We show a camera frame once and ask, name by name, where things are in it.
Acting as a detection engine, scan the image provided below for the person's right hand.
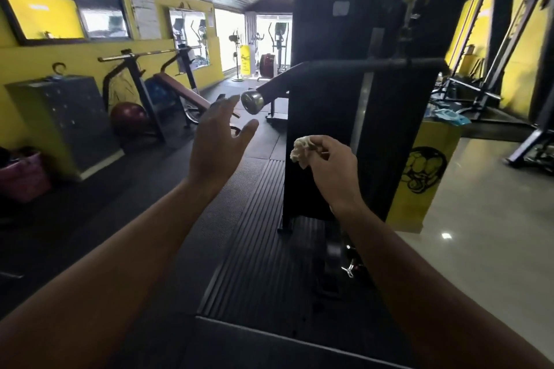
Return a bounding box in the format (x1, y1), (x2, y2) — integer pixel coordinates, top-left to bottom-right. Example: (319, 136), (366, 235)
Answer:
(305, 135), (364, 216)

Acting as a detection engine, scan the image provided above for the person's left hand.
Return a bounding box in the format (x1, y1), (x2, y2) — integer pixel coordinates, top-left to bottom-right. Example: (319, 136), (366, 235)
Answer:
(186, 95), (260, 193)

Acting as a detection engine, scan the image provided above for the white cleaning wipe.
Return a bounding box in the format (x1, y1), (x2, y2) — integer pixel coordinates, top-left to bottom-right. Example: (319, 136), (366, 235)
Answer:
(290, 135), (323, 170)

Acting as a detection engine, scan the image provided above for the chrome black bar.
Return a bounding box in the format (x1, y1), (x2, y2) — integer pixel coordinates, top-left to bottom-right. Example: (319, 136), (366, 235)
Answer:
(240, 57), (451, 116)

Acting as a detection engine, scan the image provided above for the blue wet wipes pack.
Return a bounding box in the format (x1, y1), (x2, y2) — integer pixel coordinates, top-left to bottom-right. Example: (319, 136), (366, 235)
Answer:
(432, 108), (471, 126)

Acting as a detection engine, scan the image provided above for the person's right forearm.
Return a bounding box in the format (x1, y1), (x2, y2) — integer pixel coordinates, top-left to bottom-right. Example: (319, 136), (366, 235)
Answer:
(331, 204), (554, 369)

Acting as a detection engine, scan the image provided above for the person's left forearm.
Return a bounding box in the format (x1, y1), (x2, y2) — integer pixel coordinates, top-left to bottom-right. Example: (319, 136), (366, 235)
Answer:
(0, 180), (226, 369)

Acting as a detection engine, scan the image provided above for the maroon bench pad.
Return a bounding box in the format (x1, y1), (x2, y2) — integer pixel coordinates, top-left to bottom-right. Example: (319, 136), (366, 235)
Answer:
(154, 72), (241, 119)

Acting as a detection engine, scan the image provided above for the blue exercise ball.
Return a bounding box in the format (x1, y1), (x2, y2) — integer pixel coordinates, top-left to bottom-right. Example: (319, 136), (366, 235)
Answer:
(145, 78), (176, 111)

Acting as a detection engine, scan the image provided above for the maroon exercise ball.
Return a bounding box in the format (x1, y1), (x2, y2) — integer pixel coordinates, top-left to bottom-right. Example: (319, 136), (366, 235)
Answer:
(109, 101), (151, 137)

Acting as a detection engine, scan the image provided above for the yellow standing banner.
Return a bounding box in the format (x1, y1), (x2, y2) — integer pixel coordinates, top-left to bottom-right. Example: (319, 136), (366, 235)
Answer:
(239, 44), (252, 77)

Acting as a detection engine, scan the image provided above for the black curved ab bench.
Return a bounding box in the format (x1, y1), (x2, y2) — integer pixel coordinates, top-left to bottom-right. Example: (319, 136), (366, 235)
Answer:
(258, 52), (278, 80)

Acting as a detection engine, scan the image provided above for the black orange bench press rack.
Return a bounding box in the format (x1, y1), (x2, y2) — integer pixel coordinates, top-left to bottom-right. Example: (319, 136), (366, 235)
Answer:
(97, 45), (207, 144)

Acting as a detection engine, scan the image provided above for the chrome barbell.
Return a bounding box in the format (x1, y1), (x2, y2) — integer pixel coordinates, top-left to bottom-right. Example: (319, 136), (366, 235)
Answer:
(97, 47), (203, 63)

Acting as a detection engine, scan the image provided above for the black elliptical trainer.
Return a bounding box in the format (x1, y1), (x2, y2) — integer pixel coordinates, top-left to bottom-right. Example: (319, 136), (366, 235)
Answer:
(267, 21), (290, 73)

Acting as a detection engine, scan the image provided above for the dark grey cabinet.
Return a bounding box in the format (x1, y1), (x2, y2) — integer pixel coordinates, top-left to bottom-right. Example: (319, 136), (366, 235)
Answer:
(5, 74), (125, 182)

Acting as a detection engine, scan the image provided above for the dark grey flat panel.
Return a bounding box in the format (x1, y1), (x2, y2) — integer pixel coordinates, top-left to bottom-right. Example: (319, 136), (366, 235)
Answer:
(184, 315), (412, 369)

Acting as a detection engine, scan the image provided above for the pink plastic basket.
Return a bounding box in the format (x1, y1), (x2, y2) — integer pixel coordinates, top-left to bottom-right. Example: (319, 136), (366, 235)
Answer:
(0, 151), (53, 204)

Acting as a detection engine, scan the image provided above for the black smith machine rack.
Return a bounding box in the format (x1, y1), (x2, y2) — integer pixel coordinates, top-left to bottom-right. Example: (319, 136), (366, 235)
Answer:
(432, 0), (554, 125)

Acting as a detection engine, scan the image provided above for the dark framed yellow window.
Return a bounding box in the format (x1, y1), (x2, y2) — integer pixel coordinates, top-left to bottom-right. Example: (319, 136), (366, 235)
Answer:
(0, 0), (130, 46)

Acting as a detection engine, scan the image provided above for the black weight machine frame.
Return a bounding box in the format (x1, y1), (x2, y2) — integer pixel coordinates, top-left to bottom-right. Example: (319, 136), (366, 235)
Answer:
(279, 0), (485, 235)

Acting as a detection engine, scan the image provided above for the frameless wall mirror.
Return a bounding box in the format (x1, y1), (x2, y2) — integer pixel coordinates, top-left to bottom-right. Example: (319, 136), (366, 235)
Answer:
(169, 7), (212, 71)

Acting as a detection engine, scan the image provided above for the white wall notice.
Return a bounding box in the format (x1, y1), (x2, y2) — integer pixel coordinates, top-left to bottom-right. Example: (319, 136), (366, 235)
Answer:
(128, 0), (162, 41)

